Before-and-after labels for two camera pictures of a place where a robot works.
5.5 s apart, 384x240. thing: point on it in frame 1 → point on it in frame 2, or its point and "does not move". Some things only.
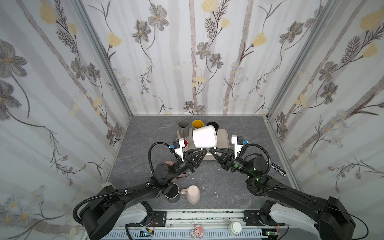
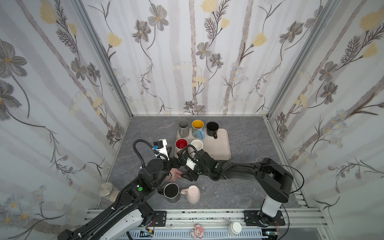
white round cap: [234, 228] does not move
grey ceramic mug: [183, 128] does not move
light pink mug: [193, 194] does not move
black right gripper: [227, 161] → [193, 173]
